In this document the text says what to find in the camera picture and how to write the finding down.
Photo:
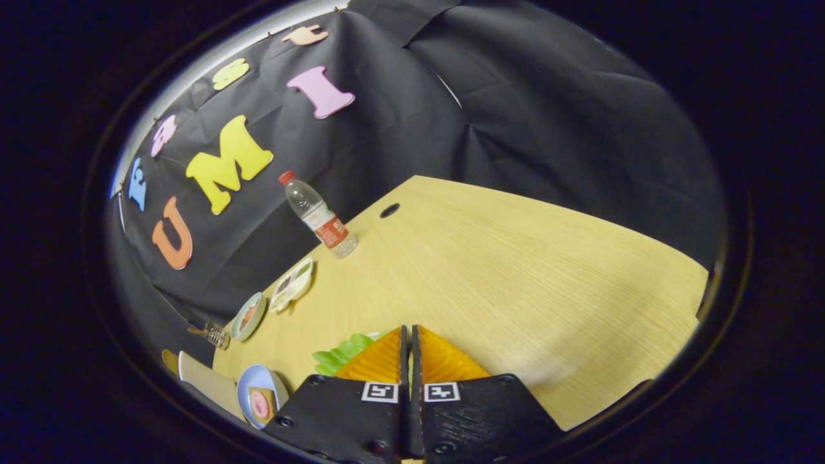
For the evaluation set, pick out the green lettuce leaf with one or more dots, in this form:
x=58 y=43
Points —
x=338 y=357

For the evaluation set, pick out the black backdrop cloth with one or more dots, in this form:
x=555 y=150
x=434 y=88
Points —
x=515 y=129

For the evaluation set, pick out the white toaster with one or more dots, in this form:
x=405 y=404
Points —
x=206 y=381

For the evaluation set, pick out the pale green plate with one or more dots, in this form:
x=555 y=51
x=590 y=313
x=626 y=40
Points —
x=259 y=303

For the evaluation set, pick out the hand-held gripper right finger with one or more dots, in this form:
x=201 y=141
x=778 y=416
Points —
x=477 y=419

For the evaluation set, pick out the white divided seasoning tray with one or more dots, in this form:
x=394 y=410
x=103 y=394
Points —
x=290 y=287

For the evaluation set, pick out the clear red-capped water bottle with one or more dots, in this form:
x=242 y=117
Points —
x=319 y=216

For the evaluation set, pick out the blue plate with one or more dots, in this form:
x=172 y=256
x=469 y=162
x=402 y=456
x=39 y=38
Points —
x=247 y=385

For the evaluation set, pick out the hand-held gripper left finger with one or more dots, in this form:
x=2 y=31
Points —
x=341 y=419

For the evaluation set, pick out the bread slice with ham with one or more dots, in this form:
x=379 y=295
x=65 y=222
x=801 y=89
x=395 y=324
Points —
x=261 y=406

